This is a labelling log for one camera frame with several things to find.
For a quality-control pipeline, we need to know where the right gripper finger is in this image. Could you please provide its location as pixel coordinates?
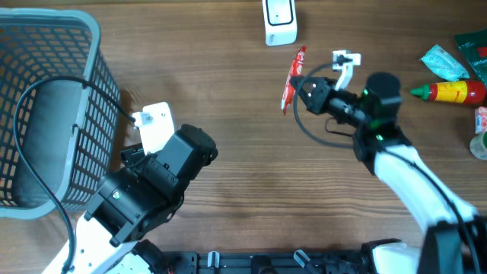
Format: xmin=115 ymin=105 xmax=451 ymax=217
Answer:
xmin=290 ymin=75 xmax=314 ymax=86
xmin=289 ymin=85 xmax=310 ymax=104

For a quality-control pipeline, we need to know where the red sachet pack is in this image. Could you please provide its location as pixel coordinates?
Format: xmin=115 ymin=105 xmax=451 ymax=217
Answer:
xmin=280 ymin=44 xmax=307 ymax=116

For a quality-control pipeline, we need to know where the mint green wipes packet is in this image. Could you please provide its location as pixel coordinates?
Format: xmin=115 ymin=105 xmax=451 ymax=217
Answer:
xmin=420 ymin=45 xmax=469 ymax=81

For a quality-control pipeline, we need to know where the sriracha bottle green cap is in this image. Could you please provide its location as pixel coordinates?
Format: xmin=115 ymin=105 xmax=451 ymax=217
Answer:
xmin=410 ymin=80 xmax=486 ymax=104

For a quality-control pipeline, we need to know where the green 3M gloves packet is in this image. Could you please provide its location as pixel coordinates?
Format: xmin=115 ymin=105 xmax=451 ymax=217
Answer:
xmin=454 ymin=30 xmax=486 ymax=85

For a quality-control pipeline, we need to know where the red white tissue packet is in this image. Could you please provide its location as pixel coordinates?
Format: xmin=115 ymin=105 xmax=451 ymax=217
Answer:
xmin=474 ymin=107 xmax=487 ymax=134

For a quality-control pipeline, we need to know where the green lid jar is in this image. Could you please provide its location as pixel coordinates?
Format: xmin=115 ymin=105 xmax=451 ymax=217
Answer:
xmin=469 ymin=132 xmax=487 ymax=160

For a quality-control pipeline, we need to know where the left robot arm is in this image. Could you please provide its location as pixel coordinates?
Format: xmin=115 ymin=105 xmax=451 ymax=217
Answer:
xmin=44 ymin=124 xmax=218 ymax=273

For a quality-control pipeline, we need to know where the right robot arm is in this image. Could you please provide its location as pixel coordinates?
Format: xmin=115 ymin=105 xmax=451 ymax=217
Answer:
xmin=290 ymin=72 xmax=486 ymax=273

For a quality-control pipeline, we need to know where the white barcode scanner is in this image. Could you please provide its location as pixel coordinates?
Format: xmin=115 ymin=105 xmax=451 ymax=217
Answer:
xmin=262 ymin=0 xmax=298 ymax=46

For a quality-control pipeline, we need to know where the grey plastic mesh basket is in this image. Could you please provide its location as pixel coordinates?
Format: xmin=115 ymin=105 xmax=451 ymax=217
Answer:
xmin=1 ymin=8 xmax=121 ymax=219

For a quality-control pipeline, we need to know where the black right camera cable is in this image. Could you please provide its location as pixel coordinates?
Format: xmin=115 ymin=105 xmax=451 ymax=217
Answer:
xmin=292 ymin=56 xmax=482 ymax=274

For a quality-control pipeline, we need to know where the black camera cable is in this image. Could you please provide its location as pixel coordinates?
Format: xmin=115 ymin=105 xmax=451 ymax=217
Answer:
xmin=292 ymin=56 xmax=482 ymax=274
xmin=12 ymin=75 xmax=137 ymax=274

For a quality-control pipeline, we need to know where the black left camera cable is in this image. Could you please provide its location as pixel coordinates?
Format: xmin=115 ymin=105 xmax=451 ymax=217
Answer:
xmin=12 ymin=75 xmax=137 ymax=274

